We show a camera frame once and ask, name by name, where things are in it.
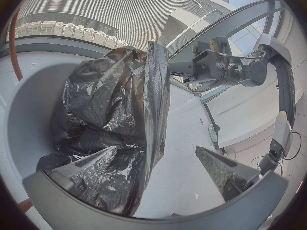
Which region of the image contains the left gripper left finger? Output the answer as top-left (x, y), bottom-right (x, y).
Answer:
top-left (49, 146), bottom-right (118, 202)

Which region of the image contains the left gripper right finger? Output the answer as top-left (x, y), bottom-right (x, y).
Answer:
top-left (195, 145), bottom-right (261, 203)

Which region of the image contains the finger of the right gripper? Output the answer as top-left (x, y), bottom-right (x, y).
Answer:
top-left (182, 75), bottom-right (201, 85)
top-left (168, 60), bottom-right (196, 76)

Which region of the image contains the black plastic bag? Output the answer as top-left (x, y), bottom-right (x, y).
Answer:
top-left (36, 41), bottom-right (171, 217)

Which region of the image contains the pale grey trash bin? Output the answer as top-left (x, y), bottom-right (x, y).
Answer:
top-left (4, 57), bottom-right (83, 178)

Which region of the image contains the window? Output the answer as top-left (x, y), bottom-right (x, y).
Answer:
top-left (5, 0), bottom-right (296, 102)

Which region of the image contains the white cushioned wooden chair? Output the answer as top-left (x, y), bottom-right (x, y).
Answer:
top-left (10, 9), bottom-right (33, 214)

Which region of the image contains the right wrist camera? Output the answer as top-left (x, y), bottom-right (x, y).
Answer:
top-left (192, 36), bottom-right (229, 57)

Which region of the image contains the black cable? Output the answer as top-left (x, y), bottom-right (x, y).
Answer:
top-left (283, 131), bottom-right (302, 160)

